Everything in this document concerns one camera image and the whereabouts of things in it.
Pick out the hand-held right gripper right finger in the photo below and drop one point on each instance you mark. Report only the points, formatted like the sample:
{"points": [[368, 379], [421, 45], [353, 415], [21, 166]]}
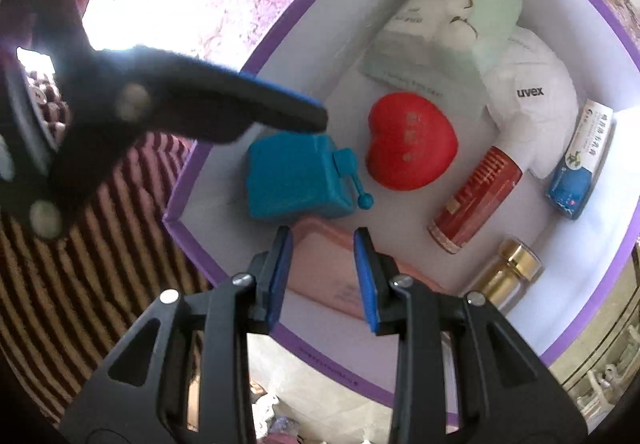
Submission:
{"points": [[367, 279]]}

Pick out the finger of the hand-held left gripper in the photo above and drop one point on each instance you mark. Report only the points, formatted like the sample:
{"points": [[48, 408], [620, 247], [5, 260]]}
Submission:
{"points": [[240, 103]]}

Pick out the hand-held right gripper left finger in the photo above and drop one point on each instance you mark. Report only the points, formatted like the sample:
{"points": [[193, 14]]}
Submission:
{"points": [[279, 274]]}

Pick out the pink case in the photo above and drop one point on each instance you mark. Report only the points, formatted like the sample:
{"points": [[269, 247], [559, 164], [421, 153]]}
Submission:
{"points": [[330, 274]]}

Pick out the blue crank box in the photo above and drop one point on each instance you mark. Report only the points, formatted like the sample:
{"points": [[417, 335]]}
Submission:
{"points": [[300, 173]]}

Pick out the purple round container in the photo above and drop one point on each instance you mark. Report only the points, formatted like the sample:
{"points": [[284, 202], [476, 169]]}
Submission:
{"points": [[345, 88]]}

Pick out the red spray can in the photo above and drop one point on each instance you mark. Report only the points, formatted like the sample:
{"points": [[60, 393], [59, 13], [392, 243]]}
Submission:
{"points": [[475, 199]]}

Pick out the red heart toy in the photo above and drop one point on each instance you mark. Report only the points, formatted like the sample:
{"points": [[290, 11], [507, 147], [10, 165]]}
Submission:
{"points": [[410, 143]]}

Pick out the gold perfume bottle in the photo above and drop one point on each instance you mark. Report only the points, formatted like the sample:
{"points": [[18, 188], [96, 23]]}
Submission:
{"points": [[510, 269]]}

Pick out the green tissue pack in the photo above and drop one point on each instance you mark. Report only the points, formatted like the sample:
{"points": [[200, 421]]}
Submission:
{"points": [[450, 23]]}

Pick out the blue white tube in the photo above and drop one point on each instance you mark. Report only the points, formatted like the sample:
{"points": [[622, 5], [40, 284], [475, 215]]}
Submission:
{"points": [[580, 158]]}

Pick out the white face mask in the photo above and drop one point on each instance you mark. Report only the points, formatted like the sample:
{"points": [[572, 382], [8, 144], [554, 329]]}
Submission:
{"points": [[530, 93]]}

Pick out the brown striped cloth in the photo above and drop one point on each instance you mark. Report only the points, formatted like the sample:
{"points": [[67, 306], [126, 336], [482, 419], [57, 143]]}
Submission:
{"points": [[100, 274]]}

